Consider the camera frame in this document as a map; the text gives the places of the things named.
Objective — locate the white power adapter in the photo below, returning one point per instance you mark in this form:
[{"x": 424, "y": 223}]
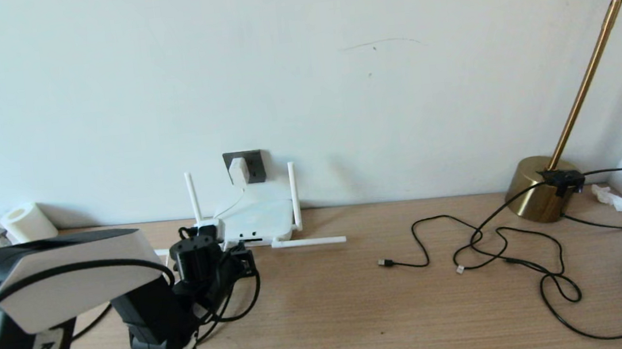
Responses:
[{"x": 239, "y": 171}]

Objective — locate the white router with four antennas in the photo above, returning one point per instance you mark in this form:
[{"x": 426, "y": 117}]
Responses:
[{"x": 261, "y": 220}]

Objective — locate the grey wall socket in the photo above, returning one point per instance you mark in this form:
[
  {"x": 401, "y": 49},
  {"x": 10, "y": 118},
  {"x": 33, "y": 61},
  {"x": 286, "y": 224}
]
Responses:
[{"x": 257, "y": 165}]

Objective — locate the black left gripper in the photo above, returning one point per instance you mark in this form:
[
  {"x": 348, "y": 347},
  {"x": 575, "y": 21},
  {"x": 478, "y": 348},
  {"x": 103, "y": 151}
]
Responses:
[{"x": 219, "y": 291}]

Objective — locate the black clip on lamp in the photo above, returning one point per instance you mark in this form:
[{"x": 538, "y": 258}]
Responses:
[{"x": 563, "y": 178}]

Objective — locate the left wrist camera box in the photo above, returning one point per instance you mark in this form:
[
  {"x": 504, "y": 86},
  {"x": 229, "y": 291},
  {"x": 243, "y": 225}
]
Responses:
[{"x": 210, "y": 229}]

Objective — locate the crumpled white tissue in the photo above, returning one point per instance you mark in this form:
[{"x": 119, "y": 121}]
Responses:
[{"x": 611, "y": 199}]

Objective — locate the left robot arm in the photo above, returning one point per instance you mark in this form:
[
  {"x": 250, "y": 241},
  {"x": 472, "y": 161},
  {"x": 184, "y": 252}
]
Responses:
[{"x": 67, "y": 275}]

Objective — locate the brass desk lamp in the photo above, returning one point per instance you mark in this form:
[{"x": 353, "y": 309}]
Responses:
[{"x": 539, "y": 197}]

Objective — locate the white paper roll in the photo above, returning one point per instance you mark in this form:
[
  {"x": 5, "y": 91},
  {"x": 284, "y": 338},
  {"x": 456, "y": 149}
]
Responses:
[{"x": 30, "y": 224}]

